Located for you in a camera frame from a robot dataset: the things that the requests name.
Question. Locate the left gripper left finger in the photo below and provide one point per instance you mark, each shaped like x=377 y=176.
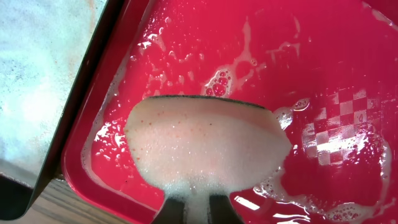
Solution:
x=171 y=212

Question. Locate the black tray with soapy water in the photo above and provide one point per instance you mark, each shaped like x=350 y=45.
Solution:
x=50 y=50

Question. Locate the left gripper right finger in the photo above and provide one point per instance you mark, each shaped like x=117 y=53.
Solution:
x=222 y=211

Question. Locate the red plastic tray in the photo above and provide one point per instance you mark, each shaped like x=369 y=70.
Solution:
x=327 y=69

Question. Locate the pink sponge with green scourer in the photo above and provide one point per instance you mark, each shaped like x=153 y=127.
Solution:
x=197 y=143

